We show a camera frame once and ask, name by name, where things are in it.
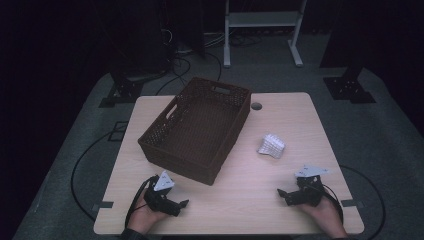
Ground black tape strip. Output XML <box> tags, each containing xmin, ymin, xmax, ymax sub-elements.
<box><xmin>91</xmin><ymin>200</ymin><xmax>115</xmax><ymax>213</ymax></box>
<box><xmin>340</xmin><ymin>198</ymin><xmax>364</xmax><ymax>208</ymax></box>

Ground hand-held gripper cable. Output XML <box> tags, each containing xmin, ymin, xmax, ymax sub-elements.
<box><xmin>319</xmin><ymin>184</ymin><xmax>344</xmax><ymax>224</ymax></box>
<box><xmin>124</xmin><ymin>175</ymin><xmax>158</xmax><ymax>229</ymax></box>

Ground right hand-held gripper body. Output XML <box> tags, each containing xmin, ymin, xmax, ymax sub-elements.
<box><xmin>289</xmin><ymin>164</ymin><xmax>331</xmax><ymax>208</ymax></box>

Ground white knitted cloth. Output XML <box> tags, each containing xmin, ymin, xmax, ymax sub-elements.
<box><xmin>256</xmin><ymin>133</ymin><xmax>287</xmax><ymax>160</ymax></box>

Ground person's left hand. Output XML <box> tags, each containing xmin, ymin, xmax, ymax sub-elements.
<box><xmin>128</xmin><ymin>194</ymin><xmax>168</xmax><ymax>234</ymax></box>

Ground tangled black floor cables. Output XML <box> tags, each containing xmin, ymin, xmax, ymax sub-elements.
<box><xmin>154</xmin><ymin>28</ymin><xmax>223</xmax><ymax>96</ymax></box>

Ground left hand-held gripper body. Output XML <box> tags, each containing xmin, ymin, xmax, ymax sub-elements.
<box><xmin>143</xmin><ymin>170</ymin><xmax>179</xmax><ymax>217</ymax></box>

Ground person's right hand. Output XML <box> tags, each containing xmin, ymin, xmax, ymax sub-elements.
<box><xmin>299</xmin><ymin>196</ymin><xmax>348</xmax><ymax>238</ymax></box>

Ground right hand-held gripper cable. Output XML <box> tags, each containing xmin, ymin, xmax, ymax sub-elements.
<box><xmin>319</xmin><ymin>184</ymin><xmax>344</xmax><ymax>224</ymax></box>

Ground left hand-held gripper cable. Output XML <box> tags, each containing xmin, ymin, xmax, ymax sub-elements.
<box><xmin>124</xmin><ymin>175</ymin><xmax>158</xmax><ymax>229</ymax></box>

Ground brown woven basket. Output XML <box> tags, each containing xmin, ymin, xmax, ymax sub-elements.
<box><xmin>137</xmin><ymin>76</ymin><xmax>253</xmax><ymax>186</ymax></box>

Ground black floor cable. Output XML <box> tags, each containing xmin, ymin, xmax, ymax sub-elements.
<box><xmin>339</xmin><ymin>164</ymin><xmax>387</xmax><ymax>240</ymax></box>
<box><xmin>70</xmin><ymin>131</ymin><xmax>116</xmax><ymax>223</ymax></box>

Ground black stand base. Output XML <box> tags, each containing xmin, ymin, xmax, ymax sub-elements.
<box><xmin>323</xmin><ymin>66</ymin><xmax>377</xmax><ymax>104</ymax></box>
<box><xmin>98</xmin><ymin>71</ymin><xmax>144</xmax><ymax>109</ymax></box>

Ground white metal stand frame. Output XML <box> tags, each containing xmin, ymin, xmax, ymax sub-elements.
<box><xmin>223</xmin><ymin>0</ymin><xmax>308</xmax><ymax>69</ymax></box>

